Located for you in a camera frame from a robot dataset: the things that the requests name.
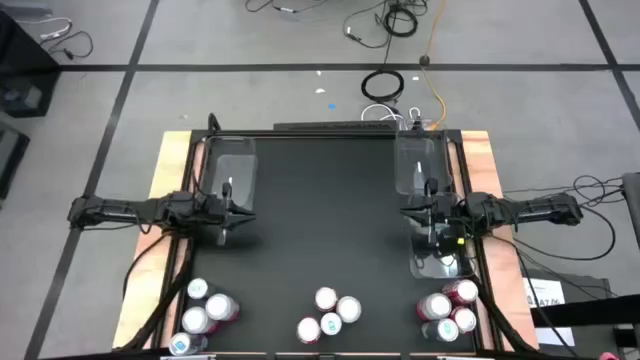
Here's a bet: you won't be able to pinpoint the white floor cable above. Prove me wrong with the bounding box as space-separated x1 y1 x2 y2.
359 103 407 124
13 16 74 41

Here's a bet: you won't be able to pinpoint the silver blue Red Bull can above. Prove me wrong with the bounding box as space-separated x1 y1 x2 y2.
420 318 461 344
168 331 209 357
186 277 217 301
319 311 344 337

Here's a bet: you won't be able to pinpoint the black sleeved cable bundle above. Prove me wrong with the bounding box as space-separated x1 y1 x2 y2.
117 234 196 351
467 269 539 354

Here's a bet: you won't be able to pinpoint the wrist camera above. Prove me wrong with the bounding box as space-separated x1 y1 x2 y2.
202 195 224 216
438 197 462 219

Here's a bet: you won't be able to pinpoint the black cabinet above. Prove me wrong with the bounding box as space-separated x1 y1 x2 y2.
0 9 62 119

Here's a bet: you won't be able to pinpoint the dark equipment case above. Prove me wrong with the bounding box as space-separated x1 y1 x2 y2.
0 122 31 199

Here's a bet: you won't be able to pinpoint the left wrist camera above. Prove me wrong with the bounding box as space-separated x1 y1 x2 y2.
202 195 224 216

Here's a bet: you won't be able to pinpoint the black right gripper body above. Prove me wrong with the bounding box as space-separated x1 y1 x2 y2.
427 178 469 249

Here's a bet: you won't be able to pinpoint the clear plastic bin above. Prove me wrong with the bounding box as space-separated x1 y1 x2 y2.
407 212 476 280
393 130 454 197
199 134 259 212

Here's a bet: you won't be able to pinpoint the black bar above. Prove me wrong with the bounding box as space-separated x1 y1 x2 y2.
529 293 640 329

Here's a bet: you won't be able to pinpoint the black coiled floor cable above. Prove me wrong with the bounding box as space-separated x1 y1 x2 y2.
382 4 419 38
360 68 405 104

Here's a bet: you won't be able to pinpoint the orange extension cable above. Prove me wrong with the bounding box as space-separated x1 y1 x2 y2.
421 0 448 131

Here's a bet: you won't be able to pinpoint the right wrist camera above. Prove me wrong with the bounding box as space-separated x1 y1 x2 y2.
438 197 462 219

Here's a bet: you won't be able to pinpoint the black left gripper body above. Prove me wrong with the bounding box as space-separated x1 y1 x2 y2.
199 182 233 246

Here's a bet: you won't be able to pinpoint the thin black floor cable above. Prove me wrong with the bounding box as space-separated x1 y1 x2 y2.
38 30 95 60
342 0 396 50

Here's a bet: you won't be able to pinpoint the white printed paper sheet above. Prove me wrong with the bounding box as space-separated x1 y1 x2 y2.
522 277 567 309

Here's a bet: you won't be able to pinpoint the red Coca-Cola can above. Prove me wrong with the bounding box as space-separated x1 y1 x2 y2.
440 278 480 306
313 286 340 313
295 316 323 345
448 306 479 335

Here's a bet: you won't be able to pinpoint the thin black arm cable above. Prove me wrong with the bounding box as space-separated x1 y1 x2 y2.
121 232 169 304

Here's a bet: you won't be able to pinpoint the tangled black cables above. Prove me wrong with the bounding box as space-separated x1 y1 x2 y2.
502 173 626 262

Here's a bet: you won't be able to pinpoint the black cable grey adapter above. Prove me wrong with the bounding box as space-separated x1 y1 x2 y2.
243 0 331 15

